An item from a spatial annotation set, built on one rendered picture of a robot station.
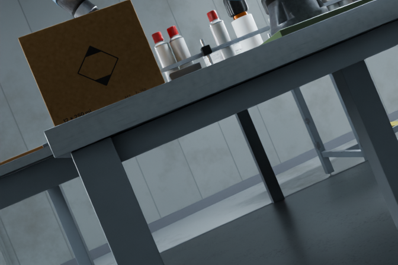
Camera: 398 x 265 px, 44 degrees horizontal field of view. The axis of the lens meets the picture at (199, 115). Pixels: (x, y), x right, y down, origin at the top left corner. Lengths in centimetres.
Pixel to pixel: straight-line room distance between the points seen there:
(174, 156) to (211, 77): 368
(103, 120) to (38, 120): 370
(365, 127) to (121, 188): 63
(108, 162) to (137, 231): 11
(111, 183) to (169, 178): 368
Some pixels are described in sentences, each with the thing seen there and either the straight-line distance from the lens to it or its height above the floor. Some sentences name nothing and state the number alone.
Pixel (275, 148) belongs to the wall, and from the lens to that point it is 462.
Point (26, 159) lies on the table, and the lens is 106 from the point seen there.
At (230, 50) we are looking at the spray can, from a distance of 170.
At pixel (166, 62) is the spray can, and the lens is 167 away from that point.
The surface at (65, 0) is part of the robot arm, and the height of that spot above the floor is 129.
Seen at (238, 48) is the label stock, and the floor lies 98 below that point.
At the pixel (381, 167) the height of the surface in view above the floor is 51.
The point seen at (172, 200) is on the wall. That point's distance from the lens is 440.
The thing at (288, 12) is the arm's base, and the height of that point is 91.
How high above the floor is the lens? 77
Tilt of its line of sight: level
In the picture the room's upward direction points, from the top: 23 degrees counter-clockwise
